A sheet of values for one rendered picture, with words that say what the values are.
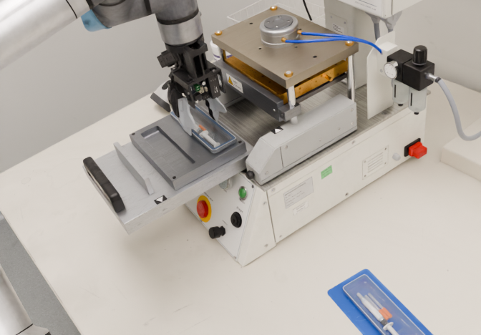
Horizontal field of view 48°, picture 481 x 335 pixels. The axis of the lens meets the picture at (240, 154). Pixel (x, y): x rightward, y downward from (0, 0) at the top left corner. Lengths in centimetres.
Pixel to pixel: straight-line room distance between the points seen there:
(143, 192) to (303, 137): 33
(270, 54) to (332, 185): 32
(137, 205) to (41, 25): 40
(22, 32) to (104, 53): 187
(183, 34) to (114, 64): 174
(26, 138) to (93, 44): 53
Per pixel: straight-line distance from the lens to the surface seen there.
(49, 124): 264
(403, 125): 126
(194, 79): 97
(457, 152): 132
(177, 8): 92
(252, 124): 120
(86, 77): 263
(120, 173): 110
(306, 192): 113
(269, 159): 102
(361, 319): 106
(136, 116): 167
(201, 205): 122
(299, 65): 104
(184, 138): 110
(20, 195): 154
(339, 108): 110
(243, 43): 114
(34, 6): 77
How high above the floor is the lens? 164
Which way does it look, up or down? 39 degrees down
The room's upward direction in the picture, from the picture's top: 12 degrees counter-clockwise
